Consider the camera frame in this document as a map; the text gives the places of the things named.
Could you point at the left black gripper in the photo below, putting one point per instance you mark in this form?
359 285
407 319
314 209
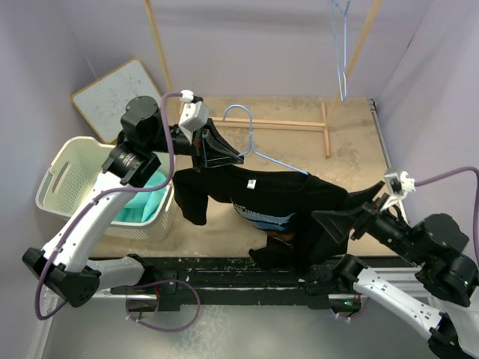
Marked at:
210 149

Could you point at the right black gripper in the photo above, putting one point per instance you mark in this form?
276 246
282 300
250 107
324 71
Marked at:
336 223

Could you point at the blue hanger with black shirt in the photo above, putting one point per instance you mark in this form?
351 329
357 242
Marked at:
251 147

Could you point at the black t shirt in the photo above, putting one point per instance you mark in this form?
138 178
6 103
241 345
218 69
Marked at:
277 203

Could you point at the teal t shirt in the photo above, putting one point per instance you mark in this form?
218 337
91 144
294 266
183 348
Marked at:
142 207

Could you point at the light blue wire hanger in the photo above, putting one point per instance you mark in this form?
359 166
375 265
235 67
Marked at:
340 13

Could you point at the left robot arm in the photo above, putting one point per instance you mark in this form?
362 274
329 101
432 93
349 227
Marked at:
63 264

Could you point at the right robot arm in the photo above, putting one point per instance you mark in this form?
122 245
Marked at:
435 246

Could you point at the wooden clothes rack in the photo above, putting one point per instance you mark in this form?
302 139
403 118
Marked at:
322 126

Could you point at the small framed whiteboard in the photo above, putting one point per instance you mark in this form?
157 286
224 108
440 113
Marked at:
103 102

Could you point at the cream plastic laundry basket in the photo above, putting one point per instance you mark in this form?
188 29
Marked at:
73 173

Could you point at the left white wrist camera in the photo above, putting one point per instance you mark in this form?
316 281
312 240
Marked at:
194 114

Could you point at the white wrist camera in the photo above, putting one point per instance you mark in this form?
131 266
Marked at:
399 184
194 114

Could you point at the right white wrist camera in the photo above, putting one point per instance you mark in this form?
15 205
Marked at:
399 184

